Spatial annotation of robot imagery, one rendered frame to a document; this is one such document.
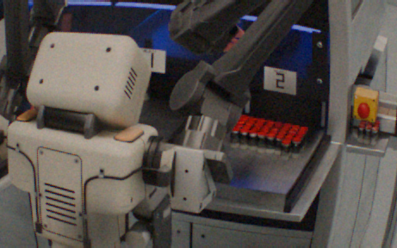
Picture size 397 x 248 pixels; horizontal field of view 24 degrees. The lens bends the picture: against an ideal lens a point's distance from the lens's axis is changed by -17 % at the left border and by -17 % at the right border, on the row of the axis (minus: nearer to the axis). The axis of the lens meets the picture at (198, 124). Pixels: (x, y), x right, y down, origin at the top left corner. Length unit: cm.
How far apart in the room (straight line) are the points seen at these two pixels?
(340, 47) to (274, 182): 39
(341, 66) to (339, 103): 10
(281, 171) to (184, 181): 72
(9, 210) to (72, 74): 145
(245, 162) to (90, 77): 82
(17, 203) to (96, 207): 138
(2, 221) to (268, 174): 112
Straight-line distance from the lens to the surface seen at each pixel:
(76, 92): 183
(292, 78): 266
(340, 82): 262
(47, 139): 184
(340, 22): 257
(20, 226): 325
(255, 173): 252
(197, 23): 209
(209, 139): 186
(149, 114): 280
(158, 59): 276
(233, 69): 190
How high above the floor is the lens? 201
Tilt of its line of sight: 24 degrees down
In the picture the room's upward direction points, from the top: 2 degrees clockwise
